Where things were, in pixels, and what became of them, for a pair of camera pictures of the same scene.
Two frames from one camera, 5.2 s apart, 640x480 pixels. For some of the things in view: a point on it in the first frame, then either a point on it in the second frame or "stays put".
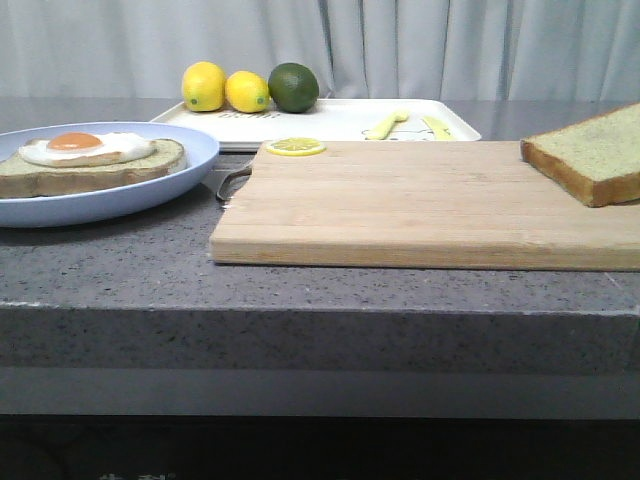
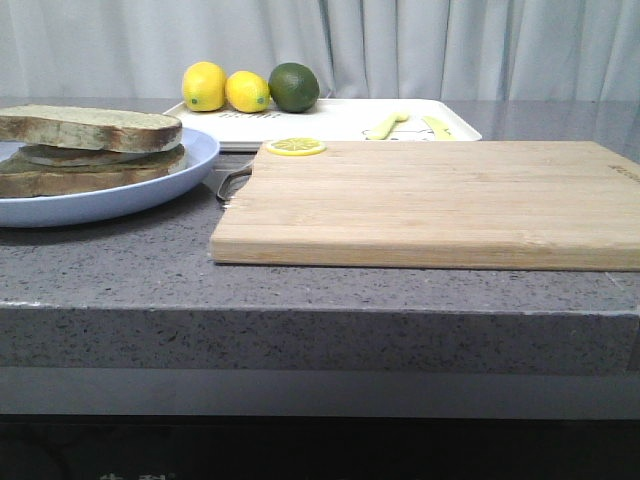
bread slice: x=596 y=160 to x=89 y=128
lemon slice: x=295 y=147 stays put
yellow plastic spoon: x=382 y=130 stays put
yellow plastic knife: x=439 y=130 stays put
